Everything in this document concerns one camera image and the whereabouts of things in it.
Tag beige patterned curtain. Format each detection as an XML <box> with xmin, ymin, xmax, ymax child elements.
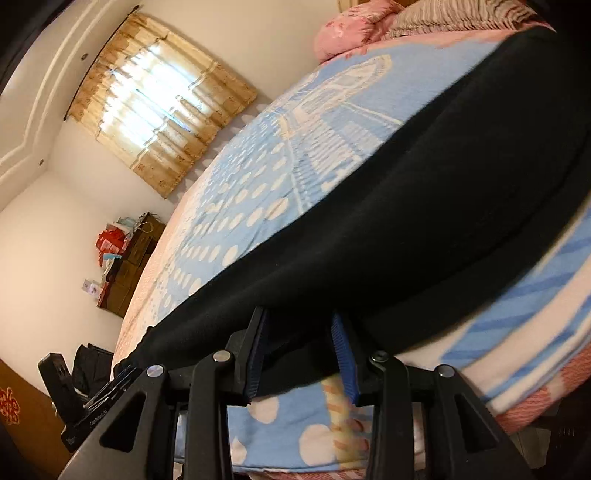
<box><xmin>69</xmin><ymin>11</ymin><xmax>258</xmax><ymax>199</ymax></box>

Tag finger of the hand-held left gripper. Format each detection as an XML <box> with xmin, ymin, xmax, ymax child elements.
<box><xmin>83</xmin><ymin>366</ymin><xmax>139</xmax><ymax>409</ymax></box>

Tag black curtain rod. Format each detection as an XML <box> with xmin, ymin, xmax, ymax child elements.
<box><xmin>62</xmin><ymin>4</ymin><xmax>141</xmax><ymax>121</ymax></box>

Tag black pants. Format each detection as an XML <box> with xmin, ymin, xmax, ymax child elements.
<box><xmin>127</xmin><ymin>25</ymin><xmax>591</xmax><ymax>400</ymax></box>

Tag pink pillow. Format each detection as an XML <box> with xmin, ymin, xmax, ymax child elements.
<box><xmin>314</xmin><ymin>0</ymin><xmax>407</xmax><ymax>63</ymax></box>

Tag striped pillow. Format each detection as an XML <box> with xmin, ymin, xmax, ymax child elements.
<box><xmin>388</xmin><ymin>0</ymin><xmax>541</xmax><ymax>40</ymax></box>

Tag brown wooden door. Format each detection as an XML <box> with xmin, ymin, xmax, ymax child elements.
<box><xmin>0</xmin><ymin>360</ymin><xmax>70</xmax><ymax>478</ymax></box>

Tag red knot door decoration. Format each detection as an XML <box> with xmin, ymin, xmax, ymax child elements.
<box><xmin>0</xmin><ymin>388</ymin><xmax>19</xmax><ymax>423</ymax></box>

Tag bed with patterned sheet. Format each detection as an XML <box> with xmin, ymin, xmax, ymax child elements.
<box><xmin>111</xmin><ymin>23</ymin><xmax>591</xmax><ymax>480</ymax></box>

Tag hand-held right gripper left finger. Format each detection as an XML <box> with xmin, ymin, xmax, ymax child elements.
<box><xmin>58</xmin><ymin>307</ymin><xmax>278</xmax><ymax>480</ymax></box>

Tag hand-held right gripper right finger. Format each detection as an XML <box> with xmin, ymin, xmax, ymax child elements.
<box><xmin>330</xmin><ymin>314</ymin><xmax>534</xmax><ymax>480</ymax></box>

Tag red gift box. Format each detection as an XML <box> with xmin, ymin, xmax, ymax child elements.
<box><xmin>96</xmin><ymin>228</ymin><xmax>125</xmax><ymax>254</ymax></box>

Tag brown wooden desk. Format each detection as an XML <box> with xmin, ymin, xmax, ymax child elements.
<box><xmin>97</xmin><ymin>212</ymin><xmax>167</xmax><ymax>319</ymax></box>

